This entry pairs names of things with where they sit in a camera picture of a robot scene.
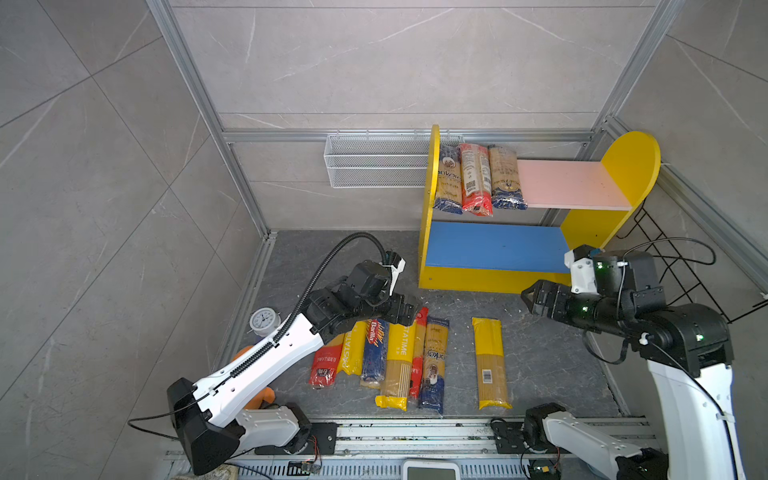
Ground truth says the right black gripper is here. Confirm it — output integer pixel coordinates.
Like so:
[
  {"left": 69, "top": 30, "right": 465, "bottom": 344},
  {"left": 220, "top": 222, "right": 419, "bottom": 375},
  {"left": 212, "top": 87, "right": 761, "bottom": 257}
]
[{"left": 520, "top": 276, "right": 628, "bottom": 336}]

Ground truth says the blue Sankara spaghetti bag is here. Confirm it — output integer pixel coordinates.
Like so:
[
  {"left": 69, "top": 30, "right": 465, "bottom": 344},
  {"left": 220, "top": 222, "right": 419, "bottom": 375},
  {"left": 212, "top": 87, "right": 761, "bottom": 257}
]
[{"left": 434, "top": 145, "right": 463, "bottom": 215}]

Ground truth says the dark blue end spaghetti bag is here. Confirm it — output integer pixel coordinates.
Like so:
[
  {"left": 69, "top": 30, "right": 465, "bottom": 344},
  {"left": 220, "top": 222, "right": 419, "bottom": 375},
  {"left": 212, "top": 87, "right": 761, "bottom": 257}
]
[{"left": 488, "top": 145, "right": 528, "bottom": 210}]

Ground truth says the yellow end spaghetti bag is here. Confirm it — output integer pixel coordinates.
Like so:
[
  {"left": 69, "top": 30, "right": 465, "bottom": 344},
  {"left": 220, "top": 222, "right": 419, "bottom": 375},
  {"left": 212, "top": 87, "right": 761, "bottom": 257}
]
[{"left": 472, "top": 317, "right": 512, "bottom": 410}]

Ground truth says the red label spaghetti bag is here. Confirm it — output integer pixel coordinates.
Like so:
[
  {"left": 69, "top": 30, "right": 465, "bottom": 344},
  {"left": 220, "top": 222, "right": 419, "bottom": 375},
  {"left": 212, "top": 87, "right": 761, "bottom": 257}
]
[{"left": 459, "top": 143, "right": 493, "bottom": 217}]

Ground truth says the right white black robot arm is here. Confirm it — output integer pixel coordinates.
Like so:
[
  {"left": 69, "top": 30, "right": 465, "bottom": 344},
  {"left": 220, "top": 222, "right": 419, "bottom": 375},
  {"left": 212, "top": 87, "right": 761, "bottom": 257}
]
[{"left": 521, "top": 245, "right": 745, "bottom": 479}]

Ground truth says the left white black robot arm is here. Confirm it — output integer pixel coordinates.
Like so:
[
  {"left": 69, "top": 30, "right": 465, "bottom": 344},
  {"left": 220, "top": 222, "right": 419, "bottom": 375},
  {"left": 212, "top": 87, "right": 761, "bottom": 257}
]
[{"left": 166, "top": 255, "right": 419, "bottom": 475}]

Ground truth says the yellow pink blue wooden shelf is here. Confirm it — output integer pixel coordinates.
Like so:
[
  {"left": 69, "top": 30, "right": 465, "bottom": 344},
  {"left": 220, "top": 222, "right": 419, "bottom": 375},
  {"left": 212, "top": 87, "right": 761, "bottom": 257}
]
[{"left": 418, "top": 127, "right": 661, "bottom": 294}]

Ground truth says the yellow Pastatime spaghetti bag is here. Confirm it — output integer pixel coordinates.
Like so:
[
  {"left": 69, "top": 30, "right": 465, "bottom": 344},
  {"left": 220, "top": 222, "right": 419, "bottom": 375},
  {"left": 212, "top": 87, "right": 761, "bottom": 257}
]
[{"left": 375, "top": 325, "right": 416, "bottom": 411}]

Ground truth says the thin red spaghetti bag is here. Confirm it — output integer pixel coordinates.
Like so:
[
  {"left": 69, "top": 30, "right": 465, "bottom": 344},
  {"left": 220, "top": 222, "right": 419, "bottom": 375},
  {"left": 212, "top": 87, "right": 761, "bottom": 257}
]
[{"left": 409, "top": 307, "right": 429, "bottom": 401}]

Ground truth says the blue Barilla spaghetti box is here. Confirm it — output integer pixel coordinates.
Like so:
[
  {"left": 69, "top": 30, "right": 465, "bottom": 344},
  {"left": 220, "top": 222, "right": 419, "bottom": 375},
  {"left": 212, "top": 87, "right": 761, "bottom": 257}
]
[{"left": 360, "top": 319, "right": 388, "bottom": 389}]

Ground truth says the yellow label spaghetti bag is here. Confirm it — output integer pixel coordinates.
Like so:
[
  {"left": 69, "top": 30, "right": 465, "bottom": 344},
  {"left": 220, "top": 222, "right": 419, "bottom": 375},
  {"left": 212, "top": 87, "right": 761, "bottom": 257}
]
[{"left": 337, "top": 320, "right": 370, "bottom": 376}]

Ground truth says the blue trim spaghetti bag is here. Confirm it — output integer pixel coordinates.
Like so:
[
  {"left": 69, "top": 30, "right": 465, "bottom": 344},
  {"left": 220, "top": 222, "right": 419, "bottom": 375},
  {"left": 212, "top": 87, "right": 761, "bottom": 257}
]
[{"left": 419, "top": 316, "right": 450, "bottom": 415}]

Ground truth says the white analog alarm clock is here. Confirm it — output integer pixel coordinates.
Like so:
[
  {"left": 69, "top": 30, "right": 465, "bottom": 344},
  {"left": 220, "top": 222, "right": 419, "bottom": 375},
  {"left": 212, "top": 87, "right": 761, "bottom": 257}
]
[{"left": 249, "top": 307, "right": 281, "bottom": 337}]

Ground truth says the orange plush toy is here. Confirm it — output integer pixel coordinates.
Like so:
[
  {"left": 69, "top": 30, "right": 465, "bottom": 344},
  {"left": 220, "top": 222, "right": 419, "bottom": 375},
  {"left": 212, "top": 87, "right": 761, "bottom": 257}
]
[{"left": 232, "top": 345, "right": 276, "bottom": 410}]

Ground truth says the white digital scale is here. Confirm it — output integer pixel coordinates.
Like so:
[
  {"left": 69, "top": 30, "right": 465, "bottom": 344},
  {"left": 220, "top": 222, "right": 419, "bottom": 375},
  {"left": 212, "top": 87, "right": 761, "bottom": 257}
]
[{"left": 402, "top": 459, "right": 461, "bottom": 480}]

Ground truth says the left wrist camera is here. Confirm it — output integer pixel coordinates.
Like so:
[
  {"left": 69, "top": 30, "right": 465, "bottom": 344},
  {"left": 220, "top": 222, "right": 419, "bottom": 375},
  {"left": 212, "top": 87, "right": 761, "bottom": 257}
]
[{"left": 383, "top": 250, "right": 406, "bottom": 296}]

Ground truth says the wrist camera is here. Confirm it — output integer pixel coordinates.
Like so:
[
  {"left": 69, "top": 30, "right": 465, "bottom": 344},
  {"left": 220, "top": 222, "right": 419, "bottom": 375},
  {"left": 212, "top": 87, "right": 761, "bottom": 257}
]
[
  {"left": 383, "top": 250, "right": 406, "bottom": 296},
  {"left": 564, "top": 245, "right": 601, "bottom": 294}
]

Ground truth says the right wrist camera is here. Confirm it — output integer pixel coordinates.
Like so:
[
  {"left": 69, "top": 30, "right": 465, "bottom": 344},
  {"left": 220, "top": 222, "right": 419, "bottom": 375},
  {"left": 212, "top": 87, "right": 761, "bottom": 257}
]
[{"left": 564, "top": 245, "right": 601, "bottom": 294}]

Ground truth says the black wire hook rack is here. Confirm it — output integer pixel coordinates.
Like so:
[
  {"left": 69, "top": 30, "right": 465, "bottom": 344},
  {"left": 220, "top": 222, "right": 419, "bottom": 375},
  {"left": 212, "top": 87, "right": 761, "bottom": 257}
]
[{"left": 610, "top": 205, "right": 767, "bottom": 335}]

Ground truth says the left black cable conduit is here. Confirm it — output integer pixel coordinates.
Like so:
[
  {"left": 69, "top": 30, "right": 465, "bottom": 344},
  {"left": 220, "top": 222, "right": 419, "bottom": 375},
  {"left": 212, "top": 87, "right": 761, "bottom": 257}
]
[{"left": 230, "top": 232, "right": 391, "bottom": 379}]

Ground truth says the white wire mesh basket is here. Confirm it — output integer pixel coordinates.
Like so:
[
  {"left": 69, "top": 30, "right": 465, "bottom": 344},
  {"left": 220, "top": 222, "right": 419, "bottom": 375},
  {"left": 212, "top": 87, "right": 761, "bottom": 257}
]
[{"left": 323, "top": 134, "right": 433, "bottom": 189}]

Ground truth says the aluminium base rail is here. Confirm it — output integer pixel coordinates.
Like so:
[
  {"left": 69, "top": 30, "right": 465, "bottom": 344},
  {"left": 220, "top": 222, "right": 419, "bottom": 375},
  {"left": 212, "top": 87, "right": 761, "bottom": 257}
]
[{"left": 161, "top": 418, "right": 661, "bottom": 480}]

